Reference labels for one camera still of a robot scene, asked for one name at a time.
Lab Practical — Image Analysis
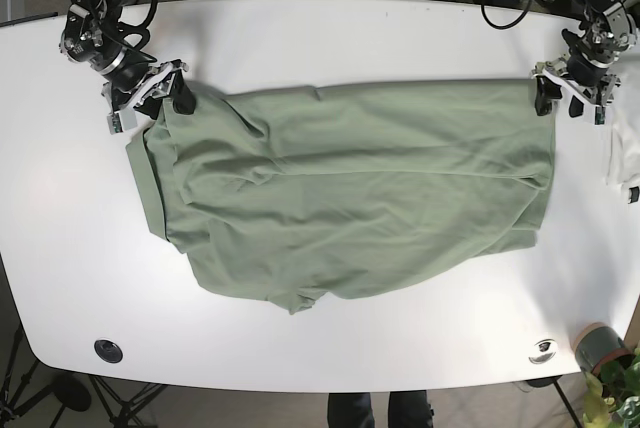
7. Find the grey plant pot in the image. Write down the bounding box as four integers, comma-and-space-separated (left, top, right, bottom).
572, 323, 634, 377

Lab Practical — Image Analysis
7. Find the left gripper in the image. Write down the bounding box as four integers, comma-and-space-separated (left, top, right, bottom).
531, 23, 635, 126

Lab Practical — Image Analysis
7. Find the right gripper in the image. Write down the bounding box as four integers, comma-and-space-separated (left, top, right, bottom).
80, 38, 197, 135

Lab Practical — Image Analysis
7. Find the green potted plant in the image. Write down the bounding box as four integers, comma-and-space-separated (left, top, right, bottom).
583, 351, 639, 428

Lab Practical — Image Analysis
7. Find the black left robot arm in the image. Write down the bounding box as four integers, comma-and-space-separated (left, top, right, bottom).
473, 0, 639, 125

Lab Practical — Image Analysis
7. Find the black table grommet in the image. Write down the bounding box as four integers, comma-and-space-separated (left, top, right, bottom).
94, 339, 124, 364

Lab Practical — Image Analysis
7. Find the silver table grommet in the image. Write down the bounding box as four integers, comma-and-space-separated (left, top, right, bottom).
528, 339, 558, 365

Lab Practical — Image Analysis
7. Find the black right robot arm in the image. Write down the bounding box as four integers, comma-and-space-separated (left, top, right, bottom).
59, 0, 196, 134

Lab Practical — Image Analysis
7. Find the white printed T-shirt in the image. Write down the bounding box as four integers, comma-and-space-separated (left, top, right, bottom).
604, 109, 639, 204

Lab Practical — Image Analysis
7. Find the sage green T-shirt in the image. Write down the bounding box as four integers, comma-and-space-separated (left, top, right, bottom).
127, 80, 555, 314

